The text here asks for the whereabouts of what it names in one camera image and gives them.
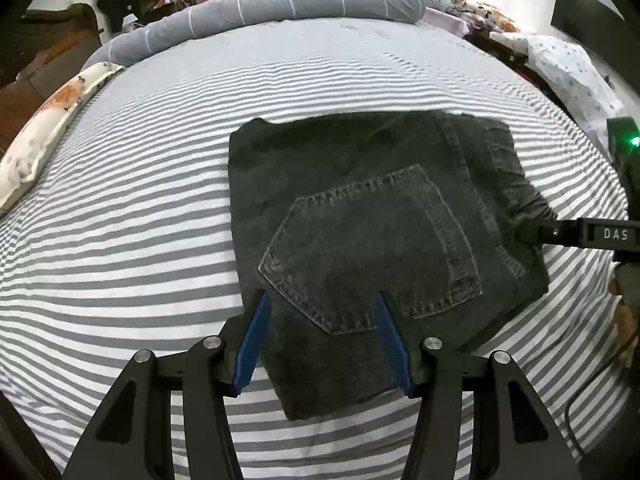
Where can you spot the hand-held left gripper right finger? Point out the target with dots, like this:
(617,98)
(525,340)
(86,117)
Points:
(395,345)

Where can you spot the floral cream pillow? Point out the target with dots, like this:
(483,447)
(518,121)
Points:
(45,125)

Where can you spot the pile of floral clothes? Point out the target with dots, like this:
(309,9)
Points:
(475,10)

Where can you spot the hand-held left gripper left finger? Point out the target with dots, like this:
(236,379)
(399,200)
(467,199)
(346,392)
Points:
(252,345)

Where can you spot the black flat screen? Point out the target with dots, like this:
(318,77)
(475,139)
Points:
(582,15)

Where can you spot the white dotted pillow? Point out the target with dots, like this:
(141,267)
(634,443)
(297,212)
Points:
(570,70)

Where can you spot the long grey bolster pillow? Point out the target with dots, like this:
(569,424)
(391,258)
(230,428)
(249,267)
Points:
(250,10)

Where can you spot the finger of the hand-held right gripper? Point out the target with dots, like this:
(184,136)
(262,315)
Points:
(547,232)

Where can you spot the grey white striped bed sheet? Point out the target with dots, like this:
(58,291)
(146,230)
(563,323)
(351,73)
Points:
(125,240)

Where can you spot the wooden headboard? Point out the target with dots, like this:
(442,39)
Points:
(45,55)

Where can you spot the dark grey denim pants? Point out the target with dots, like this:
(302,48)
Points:
(350,220)

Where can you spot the person's right hand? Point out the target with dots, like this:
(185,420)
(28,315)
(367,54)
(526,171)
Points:
(625,317)

